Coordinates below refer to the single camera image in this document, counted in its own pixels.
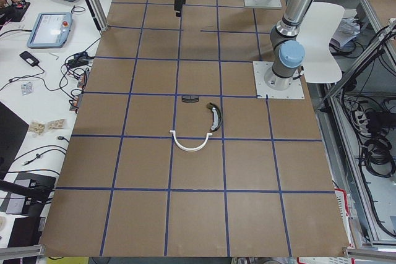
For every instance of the black brake pad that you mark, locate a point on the black brake pad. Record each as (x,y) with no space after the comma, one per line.
(190,98)

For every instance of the olive brake shoe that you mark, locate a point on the olive brake shoe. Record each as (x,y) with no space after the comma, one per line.
(217,116)

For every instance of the near teach pendant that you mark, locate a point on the near teach pendant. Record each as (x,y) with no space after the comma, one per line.
(50,30)

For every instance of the white chair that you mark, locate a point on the white chair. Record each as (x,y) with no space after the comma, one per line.
(316,30)

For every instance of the white curved plastic bracket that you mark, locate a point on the white curved plastic bracket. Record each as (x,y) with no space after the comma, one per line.
(191,145)

